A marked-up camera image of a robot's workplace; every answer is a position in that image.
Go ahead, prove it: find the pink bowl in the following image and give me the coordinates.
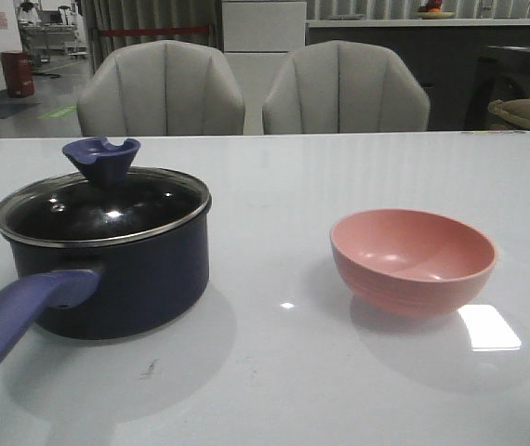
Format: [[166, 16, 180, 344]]
[[330, 208, 497, 318]]

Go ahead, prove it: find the glass lid blue knob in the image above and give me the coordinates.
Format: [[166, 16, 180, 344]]
[[0, 137, 211, 247]]

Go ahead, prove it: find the dark blue saucepan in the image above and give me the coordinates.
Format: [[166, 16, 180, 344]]
[[0, 167, 212, 400]]

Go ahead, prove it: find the right beige chair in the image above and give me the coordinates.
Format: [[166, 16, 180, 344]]
[[261, 40, 431, 135]]

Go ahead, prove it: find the beige chair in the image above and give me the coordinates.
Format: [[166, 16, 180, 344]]
[[76, 40, 245, 137], [261, 40, 431, 135]]

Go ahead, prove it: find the left beige chair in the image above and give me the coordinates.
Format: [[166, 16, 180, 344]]
[[76, 40, 245, 137]]

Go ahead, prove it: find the white drawer cabinet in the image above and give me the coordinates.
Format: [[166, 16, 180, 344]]
[[221, 1, 307, 135]]

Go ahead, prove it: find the red barrier belt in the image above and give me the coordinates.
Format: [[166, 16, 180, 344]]
[[98, 25, 210, 37]]

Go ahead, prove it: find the dark grey counter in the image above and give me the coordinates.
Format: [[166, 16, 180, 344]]
[[307, 19, 530, 131]]

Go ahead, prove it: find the fruit plate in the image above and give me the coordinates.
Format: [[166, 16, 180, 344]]
[[416, 0, 454, 20]]

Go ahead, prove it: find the black washing machine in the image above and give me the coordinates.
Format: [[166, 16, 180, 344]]
[[464, 46, 530, 130]]

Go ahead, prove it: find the red trash bin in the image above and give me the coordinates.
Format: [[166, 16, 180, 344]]
[[0, 50, 34, 98]]

